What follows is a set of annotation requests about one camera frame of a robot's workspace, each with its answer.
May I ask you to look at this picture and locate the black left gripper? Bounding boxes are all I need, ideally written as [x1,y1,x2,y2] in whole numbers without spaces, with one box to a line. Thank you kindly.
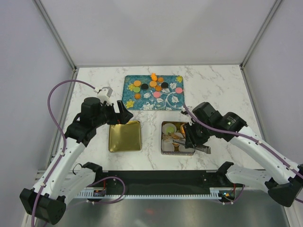
[93,100,133,128]

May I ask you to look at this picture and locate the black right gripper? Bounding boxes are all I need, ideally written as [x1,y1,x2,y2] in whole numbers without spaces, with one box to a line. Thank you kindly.
[182,119,213,149]

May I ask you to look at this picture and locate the orange fish cookie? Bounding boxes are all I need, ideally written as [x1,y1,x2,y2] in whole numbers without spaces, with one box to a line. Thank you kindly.
[151,73,158,81]
[180,124,185,134]

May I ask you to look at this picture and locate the silver metal tongs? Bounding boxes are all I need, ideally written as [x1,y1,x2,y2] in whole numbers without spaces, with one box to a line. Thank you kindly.
[172,139,211,154]

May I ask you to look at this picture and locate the gold tin lid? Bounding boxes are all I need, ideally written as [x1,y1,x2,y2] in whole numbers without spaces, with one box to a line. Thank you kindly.
[108,121,142,153]

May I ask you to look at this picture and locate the green sandwich cookie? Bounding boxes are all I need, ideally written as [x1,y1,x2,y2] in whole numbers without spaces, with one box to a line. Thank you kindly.
[166,127,175,133]

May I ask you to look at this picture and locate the pink sandwich cookie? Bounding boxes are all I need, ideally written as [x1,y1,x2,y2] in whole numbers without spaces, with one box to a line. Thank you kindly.
[153,91,161,98]

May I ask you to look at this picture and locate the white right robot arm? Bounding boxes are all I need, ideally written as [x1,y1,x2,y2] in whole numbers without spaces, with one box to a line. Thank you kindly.
[182,102,303,207]

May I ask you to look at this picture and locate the square cookie tin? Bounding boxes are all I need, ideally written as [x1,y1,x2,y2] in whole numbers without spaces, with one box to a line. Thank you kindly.
[160,121,195,156]

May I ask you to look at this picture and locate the orange ridged cookie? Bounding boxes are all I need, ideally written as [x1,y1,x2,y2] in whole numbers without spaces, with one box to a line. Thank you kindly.
[134,93,141,99]

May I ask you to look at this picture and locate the white paper cupcake liner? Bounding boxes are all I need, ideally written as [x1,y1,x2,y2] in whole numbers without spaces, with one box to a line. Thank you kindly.
[162,123,177,135]

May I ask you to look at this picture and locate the teal floral tray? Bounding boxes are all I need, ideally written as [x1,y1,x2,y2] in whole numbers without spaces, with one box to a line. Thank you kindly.
[122,74,185,111]

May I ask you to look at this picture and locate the green cookie on tray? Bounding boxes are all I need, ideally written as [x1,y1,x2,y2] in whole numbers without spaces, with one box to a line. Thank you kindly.
[133,87,140,93]

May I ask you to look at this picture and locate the black sandwich cookie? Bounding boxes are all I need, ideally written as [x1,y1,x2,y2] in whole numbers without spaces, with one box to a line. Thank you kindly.
[161,82,169,89]
[141,83,149,90]

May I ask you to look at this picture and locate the pink cookie right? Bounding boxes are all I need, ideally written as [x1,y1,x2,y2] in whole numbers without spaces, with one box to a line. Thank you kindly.
[175,87,183,94]

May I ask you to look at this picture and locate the orange fish cookie top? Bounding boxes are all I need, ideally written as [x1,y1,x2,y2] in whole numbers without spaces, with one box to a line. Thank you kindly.
[151,73,158,81]

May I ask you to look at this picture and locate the black sandwich cookie right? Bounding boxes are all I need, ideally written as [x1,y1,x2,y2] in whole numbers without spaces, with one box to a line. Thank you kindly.
[161,82,169,89]

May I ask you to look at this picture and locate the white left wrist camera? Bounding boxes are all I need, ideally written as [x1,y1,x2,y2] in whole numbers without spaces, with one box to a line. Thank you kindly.
[96,87,113,105]

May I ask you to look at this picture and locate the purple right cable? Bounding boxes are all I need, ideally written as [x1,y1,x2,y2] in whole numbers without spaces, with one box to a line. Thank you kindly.
[183,104,303,204]

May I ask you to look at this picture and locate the purple cable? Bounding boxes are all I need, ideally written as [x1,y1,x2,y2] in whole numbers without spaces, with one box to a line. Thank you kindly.
[30,79,98,227]
[183,104,303,204]

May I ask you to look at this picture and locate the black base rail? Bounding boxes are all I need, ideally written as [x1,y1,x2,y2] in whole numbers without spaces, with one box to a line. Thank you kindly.
[78,170,242,199]

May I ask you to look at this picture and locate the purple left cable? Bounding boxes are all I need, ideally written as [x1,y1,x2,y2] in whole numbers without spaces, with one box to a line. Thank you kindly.
[30,79,98,227]

